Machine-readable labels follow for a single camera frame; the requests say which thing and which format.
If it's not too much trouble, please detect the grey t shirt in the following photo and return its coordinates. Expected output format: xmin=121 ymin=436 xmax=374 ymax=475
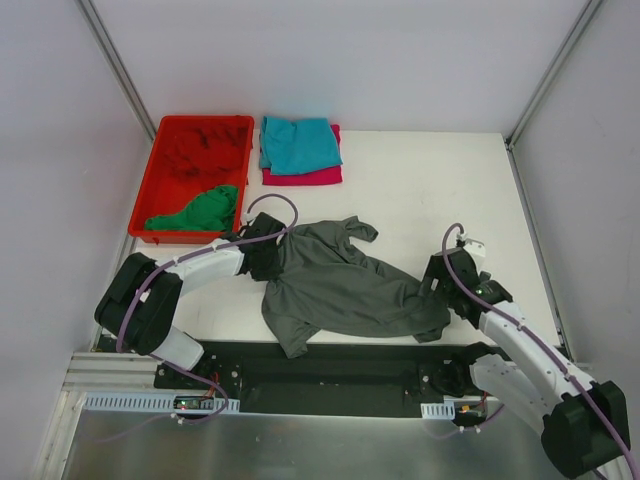
xmin=261 ymin=216 xmax=451 ymax=358

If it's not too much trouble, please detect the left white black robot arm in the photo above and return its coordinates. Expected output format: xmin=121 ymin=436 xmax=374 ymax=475
xmin=94 ymin=213 xmax=286 ymax=389

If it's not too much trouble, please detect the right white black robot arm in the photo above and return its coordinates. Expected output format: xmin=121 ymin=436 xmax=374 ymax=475
xmin=423 ymin=242 xmax=639 ymax=479

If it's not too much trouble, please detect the green t shirt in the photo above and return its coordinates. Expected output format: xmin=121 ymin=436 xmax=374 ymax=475
xmin=144 ymin=185 xmax=239 ymax=232

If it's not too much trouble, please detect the folded magenta t shirt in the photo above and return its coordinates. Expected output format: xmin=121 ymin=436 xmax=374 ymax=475
xmin=259 ymin=124 xmax=343 ymax=187

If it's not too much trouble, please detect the folded teal t shirt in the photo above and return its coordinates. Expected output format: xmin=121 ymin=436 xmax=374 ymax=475
xmin=259 ymin=116 xmax=342 ymax=176

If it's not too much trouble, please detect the red t shirt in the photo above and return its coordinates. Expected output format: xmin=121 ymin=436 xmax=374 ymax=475
xmin=162 ymin=123 xmax=248 ymax=177

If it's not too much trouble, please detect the red plastic bin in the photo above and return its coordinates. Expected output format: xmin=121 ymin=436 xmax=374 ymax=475
xmin=128 ymin=115 xmax=254 ymax=245

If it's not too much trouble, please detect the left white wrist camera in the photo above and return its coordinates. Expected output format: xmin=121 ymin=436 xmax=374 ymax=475
xmin=242 ymin=212 xmax=256 ymax=225

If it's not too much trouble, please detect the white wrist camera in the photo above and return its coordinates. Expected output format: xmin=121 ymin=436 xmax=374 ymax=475
xmin=457 ymin=235 xmax=486 ymax=261
xmin=242 ymin=212 xmax=256 ymax=225

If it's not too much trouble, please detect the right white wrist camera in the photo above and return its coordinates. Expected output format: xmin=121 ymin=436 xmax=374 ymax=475
xmin=457 ymin=235 xmax=486 ymax=261

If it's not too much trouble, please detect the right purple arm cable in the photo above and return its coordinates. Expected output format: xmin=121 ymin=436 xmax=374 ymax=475
xmin=443 ymin=222 xmax=632 ymax=480

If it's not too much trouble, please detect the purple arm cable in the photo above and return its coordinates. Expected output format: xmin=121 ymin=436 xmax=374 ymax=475
xmin=115 ymin=193 xmax=301 ymax=361
xmin=443 ymin=222 xmax=632 ymax=480

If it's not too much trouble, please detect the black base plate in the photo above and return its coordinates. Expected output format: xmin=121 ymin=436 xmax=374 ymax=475
xmin=152 ymin=341 xmax=464 ymax=418

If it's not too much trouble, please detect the right aluminium rail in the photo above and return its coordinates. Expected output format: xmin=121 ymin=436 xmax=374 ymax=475
xmin=504 ymin=140 xmax=574 ymax=360

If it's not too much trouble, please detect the aluminium rail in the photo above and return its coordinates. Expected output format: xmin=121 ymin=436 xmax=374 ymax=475
xmin=89 ymin=234 xmax=139 ymax=351
xmin=504 ymin=140 xmax=574 ymax=360

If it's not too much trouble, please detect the right white cable duct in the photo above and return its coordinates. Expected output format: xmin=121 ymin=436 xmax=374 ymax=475
xmin=420 ymin=401 xmax=456 ymax=421

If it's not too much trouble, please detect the white cable duct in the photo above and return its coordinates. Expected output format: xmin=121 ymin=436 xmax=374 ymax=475
xmin=420 ymin=401 xmax=456 ymax=421
xmin=84 ymin=392 xmax=240 ymax=415

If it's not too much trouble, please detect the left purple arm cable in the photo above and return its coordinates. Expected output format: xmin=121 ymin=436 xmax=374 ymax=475
xmin=115 ymin=193 xmax=301 ymax=361

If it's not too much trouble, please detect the left aluminium rail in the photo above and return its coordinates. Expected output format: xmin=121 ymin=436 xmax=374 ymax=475
xmin=89 ymin=234 xmax=139 ymax=351

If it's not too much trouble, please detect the right aluminium frame post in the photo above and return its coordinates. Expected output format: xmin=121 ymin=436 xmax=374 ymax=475
xmin=504 ymin=0 xmax=606 ymax=151

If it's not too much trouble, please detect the aluminium frame post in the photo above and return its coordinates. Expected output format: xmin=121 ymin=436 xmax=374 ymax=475
xmin=74 ymin=0 xmax=157 ymax=141
xmin=504 ymin=0 xmax=606 ymax=151

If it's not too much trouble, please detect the left white cable duct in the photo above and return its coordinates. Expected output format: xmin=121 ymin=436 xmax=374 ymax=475
xmin=84 ymin=392 xmax=240 ymax=415

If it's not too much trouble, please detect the left aluminium frame post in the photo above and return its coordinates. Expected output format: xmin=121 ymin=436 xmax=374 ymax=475
xmin=74 ymin=0 xmax=157 ymax=141

